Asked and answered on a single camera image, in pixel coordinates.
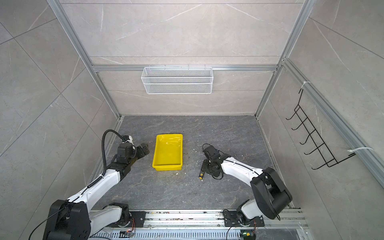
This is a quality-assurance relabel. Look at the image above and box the black yellow screwdriver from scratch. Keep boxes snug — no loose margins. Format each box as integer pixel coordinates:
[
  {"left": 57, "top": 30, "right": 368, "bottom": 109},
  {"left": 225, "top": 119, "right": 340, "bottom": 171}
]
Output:
[{"left": 199, "top": 160, "right": 209, "bottom": 180}]

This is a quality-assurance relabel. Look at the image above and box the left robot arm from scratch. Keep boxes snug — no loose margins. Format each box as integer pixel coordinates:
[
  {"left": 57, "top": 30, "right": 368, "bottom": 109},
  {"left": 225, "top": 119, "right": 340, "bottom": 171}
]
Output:
[{"left": 43, "top": 141, "right": 150, "bottom": 240}]

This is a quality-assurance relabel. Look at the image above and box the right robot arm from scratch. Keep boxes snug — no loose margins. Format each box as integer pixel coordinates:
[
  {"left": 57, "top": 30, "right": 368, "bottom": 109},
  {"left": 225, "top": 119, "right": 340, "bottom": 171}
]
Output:
[{"left": 199, "top": 144, "right": 293, "bottom": 226}]

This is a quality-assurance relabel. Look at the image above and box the yellow plastic bin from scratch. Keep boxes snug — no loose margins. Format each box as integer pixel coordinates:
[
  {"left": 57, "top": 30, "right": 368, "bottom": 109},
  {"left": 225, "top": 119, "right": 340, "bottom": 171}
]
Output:
[{"left": 152, "top": 134, "right": 183, "bottom": 172}]

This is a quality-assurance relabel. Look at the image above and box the white zip tie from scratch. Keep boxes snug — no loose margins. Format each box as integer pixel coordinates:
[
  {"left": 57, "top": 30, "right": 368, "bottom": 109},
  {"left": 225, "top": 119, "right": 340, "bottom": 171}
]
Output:
[{"left": 347, "top": 147, "right": 374, "bottom": 153}]

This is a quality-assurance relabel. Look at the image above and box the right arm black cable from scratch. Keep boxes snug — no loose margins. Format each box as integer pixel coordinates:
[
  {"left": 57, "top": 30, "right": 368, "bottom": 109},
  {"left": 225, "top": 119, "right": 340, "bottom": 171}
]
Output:
[{"left": 201, "top": 143, "right": 262, "bottom": 181}]

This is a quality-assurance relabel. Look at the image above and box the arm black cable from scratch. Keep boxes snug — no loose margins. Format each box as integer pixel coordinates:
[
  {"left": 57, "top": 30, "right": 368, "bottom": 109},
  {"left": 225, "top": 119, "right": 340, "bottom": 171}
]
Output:
[
  {"left": 201, "top": 143, "right": 262, "bottom": 181},
  {"left": 101, "top": 129, "right": 125, "bottom": 178}
]

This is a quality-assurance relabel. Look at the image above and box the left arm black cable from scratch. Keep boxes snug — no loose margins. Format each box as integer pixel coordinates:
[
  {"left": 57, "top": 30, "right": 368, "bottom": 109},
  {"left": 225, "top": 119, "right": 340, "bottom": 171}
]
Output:
[{"left": 101, "top": 129, "right": 125, "bottom": 178}]

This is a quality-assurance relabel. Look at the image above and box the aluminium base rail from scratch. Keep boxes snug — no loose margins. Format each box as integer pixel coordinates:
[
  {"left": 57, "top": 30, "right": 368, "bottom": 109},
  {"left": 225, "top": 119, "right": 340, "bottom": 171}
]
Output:
[{"left": 90, "top": 209, "right": 313, "bottom": 240}]

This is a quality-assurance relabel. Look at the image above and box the white wire mesh basket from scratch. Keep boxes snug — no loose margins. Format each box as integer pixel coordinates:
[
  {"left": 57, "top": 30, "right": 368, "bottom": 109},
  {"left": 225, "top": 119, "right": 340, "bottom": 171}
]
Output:
[{"left": 141, "top": 68, "right": 214, "bottom": 95}]

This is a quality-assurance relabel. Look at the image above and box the aluminium horizontal back rail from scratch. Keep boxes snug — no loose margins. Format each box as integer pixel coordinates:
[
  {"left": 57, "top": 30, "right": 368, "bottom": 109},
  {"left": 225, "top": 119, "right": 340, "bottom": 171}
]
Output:
[{"left": 92, "top": 64, "right": 277, "bottom": 72}]

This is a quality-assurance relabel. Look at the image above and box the black wire hook rack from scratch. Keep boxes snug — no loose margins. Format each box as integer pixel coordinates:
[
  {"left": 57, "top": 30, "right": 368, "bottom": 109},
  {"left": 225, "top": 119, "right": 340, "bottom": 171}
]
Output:
[{"left": 286, "top": 89, "right": 356, "bottom": 170}]

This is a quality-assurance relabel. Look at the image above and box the aluminium frame post left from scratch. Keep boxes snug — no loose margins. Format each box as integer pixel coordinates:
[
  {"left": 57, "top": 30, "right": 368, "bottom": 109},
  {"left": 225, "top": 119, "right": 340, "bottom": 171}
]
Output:
[{"left": 47, "top": 0, "right": 121, "bottom": 120}]

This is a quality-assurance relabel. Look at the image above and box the aluminium frame post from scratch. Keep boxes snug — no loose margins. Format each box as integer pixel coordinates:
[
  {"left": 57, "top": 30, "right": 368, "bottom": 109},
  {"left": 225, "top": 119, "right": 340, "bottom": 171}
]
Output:
[
  {"left": 255, "top": 0, "right": 316, "bottom": 121},
  {"left": 47, "top": 0, "right": 121, "bottom": 120}
]

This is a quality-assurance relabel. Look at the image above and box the aluminium right wall rail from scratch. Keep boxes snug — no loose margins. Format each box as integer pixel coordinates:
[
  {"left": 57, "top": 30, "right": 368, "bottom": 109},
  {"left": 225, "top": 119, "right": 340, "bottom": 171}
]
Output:
[{"left": 283, "top": 58, "right": 384, "bottom": 188}]

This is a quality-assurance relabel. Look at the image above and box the aluminium frame post right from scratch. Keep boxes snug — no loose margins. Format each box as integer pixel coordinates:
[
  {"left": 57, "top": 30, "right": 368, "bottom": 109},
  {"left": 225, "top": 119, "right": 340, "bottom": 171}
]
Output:
[{"left": 255, "top": 0, "right": 316, "bottom": 121}]

